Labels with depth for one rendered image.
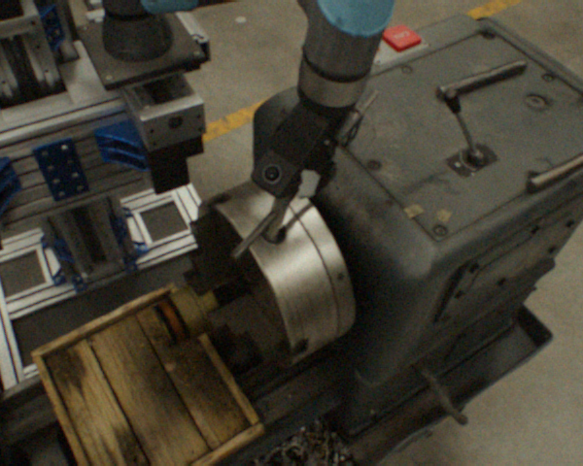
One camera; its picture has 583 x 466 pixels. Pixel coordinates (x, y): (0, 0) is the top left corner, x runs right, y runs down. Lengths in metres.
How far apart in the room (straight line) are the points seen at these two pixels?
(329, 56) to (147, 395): 0.74
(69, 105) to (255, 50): 2.05
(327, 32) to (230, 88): 2.49
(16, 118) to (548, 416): 1.89
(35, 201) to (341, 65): 1.02
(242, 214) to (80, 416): 0.50
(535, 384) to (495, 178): 1.41
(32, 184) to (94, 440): 0.61
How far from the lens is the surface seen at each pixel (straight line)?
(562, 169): 0.99
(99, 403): 1.13
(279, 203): 0.77
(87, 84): 1.40
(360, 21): 0.55
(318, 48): 0.58
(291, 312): 0.84
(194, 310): 0.91
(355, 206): 0.88
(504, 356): 1.63
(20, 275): 2.19
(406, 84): 1.09
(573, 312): 2.50
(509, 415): 2.19
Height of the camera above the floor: 1.91
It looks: 54 degrees down
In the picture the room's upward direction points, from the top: 4 degrees clockwise
